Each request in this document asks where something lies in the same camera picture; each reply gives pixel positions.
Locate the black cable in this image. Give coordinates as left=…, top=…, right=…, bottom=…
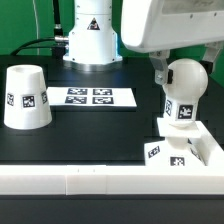
left=10, top=0, right=70, bottom=57

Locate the white L-shaped fence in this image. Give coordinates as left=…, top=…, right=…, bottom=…
left=0, top=120, right=224, bottom=196

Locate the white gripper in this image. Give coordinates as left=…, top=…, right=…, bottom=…
left=121, top=0, right=224, bottom=85

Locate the white lamp base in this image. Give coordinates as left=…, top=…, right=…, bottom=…
left=144, top=118, right=205, bottom=168

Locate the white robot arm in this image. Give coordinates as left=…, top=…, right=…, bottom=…
left=64, top=0, right=224, bottom=85

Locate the white marker sheet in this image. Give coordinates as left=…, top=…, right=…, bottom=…
left=47, top=87, right=137, bottom=108

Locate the white lamp bulb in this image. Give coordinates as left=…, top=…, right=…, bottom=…
left=163, top=59, right=208, bottom=127

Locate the white lamp shade cone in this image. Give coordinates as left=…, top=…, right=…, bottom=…
left=4, top=65, right=52, bottom=130

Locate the white thin cable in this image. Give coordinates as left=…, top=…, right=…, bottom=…
left=32, top=0, right=40, bottom=56

